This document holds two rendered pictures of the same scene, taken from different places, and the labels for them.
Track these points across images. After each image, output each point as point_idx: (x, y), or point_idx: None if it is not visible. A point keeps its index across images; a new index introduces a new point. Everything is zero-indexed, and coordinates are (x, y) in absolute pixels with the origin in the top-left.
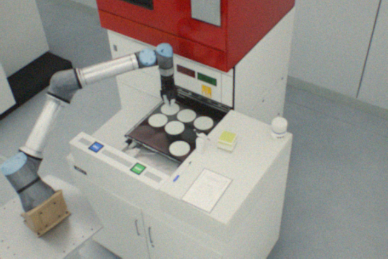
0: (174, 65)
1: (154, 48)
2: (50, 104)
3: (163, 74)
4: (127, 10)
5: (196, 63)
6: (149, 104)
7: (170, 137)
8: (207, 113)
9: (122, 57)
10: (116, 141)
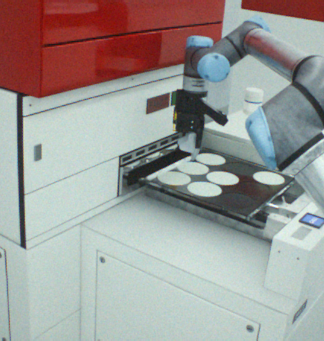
0: (143, 106)
1: (115, 91)
2: None
3: (208, 87)
4: (109, 14)
5: (173, 75)
6: (123, 218)
7: (247, 183)
8: (176, 161)
9: (269, 33)
10: (230, 253)
